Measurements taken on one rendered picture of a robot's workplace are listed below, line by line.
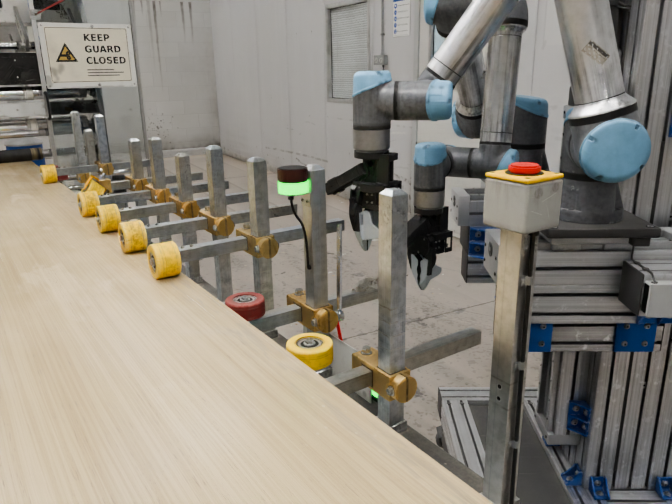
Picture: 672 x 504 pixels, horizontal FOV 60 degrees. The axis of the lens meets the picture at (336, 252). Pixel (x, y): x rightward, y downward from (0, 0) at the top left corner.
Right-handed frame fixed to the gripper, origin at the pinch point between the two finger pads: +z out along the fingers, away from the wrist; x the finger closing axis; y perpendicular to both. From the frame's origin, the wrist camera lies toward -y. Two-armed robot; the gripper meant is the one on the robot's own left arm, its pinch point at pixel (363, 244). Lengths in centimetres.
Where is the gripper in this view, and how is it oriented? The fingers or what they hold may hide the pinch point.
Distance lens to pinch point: 125.8
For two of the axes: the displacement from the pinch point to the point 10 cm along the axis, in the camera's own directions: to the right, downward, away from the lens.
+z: 0.2, 9.5, 3.0
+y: 8.1, 1.6, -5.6
